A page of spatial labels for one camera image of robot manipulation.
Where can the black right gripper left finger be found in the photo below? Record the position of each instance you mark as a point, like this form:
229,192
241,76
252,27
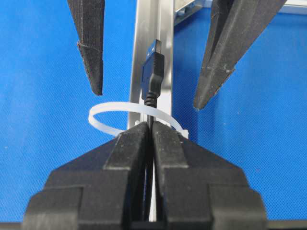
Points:
100,190

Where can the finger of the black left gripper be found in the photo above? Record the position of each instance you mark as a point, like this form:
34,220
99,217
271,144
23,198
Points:
88,18
235,25

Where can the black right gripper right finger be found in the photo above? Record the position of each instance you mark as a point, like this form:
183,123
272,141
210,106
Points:
200,190

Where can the white zip tie loop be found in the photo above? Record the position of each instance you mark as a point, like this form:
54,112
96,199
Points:
130,107

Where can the silver aluminium extrusion frame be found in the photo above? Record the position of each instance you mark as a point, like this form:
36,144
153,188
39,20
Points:
152,62

